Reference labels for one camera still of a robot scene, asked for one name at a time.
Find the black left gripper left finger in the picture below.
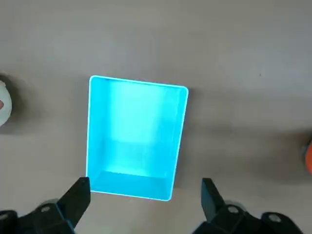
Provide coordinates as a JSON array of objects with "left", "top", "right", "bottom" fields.
[{"left": 0, "top": 176, "right": 91, "bottom": 234}]

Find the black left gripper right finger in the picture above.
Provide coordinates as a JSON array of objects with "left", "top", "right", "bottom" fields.
[{"left": 192, "top": 177, "right": 306, "bottom": 234}]

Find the orange bin with grey lid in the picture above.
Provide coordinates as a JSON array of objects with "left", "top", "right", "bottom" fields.
[{"left": 300, "top": 140, "right": 312, "bottom": 175}]

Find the blue plastic tray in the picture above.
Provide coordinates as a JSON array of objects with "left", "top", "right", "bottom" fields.
[{"left": 85, "top": 75, "right": 190, "bottom": 202}]

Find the orange and cream rice cooker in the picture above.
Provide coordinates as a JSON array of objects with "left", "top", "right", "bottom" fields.
[{"left": 0, "top": 80, "right": 13, "bottom": 126}]

